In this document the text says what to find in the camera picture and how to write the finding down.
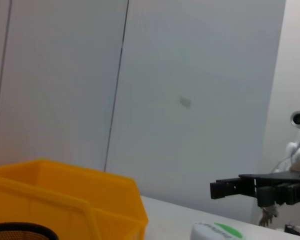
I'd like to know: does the clear water bottle green label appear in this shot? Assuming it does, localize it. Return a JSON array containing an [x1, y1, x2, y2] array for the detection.
[[190, 221, 245, 240]]

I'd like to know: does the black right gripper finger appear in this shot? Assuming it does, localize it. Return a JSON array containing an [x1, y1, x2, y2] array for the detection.
[[209, 176, 257, 200]]

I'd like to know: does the black mesh pen holder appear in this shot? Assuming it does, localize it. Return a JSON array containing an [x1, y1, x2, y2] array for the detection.
[[0, 221, 60, 240]]

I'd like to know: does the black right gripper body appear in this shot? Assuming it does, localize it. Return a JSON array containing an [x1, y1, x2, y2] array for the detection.
[[238, 172, 300, 209]]

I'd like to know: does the black electronic device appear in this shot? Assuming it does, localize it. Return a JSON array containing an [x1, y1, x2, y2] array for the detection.
[[284, 223, 300, 237]]

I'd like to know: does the yellow plastic bin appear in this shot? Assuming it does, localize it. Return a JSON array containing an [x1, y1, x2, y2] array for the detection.
[[0, 159, 150, 240]]

